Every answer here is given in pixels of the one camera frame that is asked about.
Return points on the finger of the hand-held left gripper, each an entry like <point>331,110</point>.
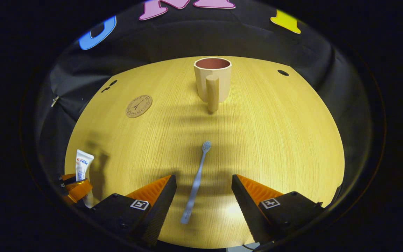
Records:
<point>68,176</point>
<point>80,189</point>

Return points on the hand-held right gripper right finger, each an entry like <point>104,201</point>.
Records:
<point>247,210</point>

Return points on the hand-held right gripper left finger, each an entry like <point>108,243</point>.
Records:
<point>157,210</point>

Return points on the white toothpaste tube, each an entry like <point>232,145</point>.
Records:
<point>83,164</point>

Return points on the light blue toothbrush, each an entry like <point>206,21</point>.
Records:
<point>197,182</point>

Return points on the round brown coaster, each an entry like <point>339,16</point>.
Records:
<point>139,106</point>

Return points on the beige cup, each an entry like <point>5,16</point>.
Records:
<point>222,84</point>

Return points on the metal cloth clip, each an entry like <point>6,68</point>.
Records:
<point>54,101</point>

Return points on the black backdrop cloth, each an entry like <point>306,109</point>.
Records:
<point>173,38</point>

